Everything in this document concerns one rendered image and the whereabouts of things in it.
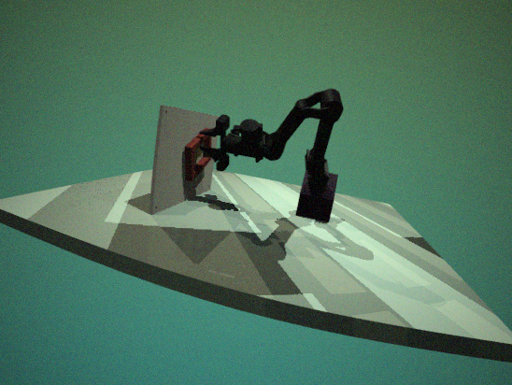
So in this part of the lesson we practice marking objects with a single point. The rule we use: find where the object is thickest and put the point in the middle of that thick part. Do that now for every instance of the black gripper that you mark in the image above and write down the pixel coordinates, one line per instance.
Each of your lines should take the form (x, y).
(228, 143)

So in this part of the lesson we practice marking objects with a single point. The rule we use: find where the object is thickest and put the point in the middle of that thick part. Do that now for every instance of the dark red rectangular picture frame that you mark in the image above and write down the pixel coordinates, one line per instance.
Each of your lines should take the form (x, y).
(196, 159)

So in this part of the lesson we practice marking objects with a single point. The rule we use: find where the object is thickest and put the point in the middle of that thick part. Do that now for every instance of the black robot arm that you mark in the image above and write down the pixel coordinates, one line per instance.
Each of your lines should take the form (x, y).
(257, 143)

